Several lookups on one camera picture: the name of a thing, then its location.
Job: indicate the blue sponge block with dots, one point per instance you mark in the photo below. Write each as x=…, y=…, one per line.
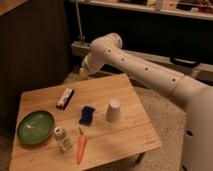
x=87, y=115

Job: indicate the small white bottle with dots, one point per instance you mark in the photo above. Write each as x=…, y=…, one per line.
x=62, y=138

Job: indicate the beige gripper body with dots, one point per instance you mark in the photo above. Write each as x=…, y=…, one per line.
x=83, y=72

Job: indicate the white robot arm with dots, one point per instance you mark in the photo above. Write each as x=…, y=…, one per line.
x=190, y=95

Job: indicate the white paper cup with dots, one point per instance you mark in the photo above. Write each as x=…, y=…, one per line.
x=113, y=111

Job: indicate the upper shelf with clutter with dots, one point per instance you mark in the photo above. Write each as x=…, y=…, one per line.
x=196, y=9

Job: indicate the wooden shelf beam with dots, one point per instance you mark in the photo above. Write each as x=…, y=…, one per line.
x=203, y=72

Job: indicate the black handle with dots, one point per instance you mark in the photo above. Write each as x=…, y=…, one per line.
x=190, y=64

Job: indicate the orange carrot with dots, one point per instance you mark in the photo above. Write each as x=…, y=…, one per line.
x=81, y=146

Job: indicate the green bowl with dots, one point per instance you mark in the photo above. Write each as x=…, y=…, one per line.
x=35, y=128

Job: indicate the metal pole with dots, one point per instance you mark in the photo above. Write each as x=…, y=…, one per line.
x=81, y=36

